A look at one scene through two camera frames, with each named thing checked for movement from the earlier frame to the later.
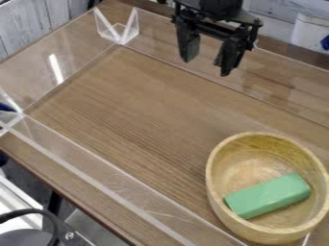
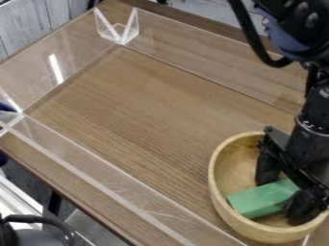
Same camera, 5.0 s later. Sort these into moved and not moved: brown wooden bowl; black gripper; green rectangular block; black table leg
Moved: black gripper
Not moved: brown wooden bowl; green rectangular block; black table leg
